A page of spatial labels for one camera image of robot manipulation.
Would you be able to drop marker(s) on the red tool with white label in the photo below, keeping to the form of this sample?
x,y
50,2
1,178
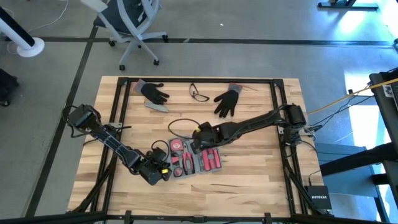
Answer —
x,y
176,144

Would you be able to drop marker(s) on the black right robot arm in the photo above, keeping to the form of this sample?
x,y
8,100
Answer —
x,y
255,123

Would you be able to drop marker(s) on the black stand base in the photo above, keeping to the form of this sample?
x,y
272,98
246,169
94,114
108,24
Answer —
x,y
342,5

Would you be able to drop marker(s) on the black workbench frame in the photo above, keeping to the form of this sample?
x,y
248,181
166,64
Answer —
x,y
385,109

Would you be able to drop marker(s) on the grey plastic tool case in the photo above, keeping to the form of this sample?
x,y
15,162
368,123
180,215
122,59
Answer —
x,y
199,172

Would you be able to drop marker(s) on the light grey mesh office chair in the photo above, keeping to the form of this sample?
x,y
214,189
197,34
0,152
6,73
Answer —
x,y
136,18

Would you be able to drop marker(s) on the black work glove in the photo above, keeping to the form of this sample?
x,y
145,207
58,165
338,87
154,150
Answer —
x,y
154,93
228,101

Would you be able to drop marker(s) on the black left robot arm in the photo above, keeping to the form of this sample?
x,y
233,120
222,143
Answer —
x,y
109,140

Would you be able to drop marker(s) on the black-framed safety glasses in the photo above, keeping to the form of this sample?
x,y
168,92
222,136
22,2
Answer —
x,y
200,98

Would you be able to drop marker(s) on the white tower fan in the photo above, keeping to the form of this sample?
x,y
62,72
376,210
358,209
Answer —
x,y
18,34

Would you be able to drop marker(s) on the black bag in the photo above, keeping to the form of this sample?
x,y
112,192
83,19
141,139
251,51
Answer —
x,y
6,87

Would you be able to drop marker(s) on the black Netgear network switch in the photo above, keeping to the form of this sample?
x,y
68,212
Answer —
x,y
318,197

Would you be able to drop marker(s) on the black metal table frame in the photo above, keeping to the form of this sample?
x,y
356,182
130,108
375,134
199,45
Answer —
x,y
199,80

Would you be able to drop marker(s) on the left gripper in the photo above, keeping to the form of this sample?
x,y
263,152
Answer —
x,y
152,174

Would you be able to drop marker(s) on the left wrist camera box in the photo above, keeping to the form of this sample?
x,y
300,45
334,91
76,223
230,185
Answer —
x,y
158,154

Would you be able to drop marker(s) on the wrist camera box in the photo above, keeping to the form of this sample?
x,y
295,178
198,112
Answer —
x,y
205,133
158,154

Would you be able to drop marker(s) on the small pink tool piece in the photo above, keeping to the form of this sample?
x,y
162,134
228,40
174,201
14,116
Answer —
x,y
211,158

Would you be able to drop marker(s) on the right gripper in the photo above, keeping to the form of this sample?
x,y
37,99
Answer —
x,y
214,137

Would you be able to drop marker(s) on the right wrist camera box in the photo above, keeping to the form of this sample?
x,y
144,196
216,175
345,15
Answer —
x,y
205,133

